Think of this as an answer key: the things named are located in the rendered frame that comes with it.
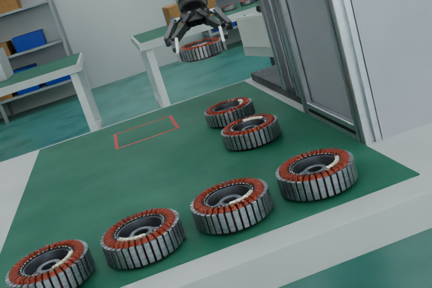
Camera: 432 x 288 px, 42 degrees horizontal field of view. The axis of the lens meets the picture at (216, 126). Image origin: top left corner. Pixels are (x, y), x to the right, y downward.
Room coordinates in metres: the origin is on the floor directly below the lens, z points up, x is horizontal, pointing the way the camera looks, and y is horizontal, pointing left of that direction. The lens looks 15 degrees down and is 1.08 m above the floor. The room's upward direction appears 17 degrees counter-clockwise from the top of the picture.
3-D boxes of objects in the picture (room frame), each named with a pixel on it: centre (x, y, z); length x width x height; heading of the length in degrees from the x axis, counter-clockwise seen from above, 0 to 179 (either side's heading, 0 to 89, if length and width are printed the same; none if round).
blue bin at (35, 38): (7.43, 1.94, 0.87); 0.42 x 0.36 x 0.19; 9
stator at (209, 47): (1.45, -0.02, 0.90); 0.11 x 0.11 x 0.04
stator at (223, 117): (1.25, -0.04, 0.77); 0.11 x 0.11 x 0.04
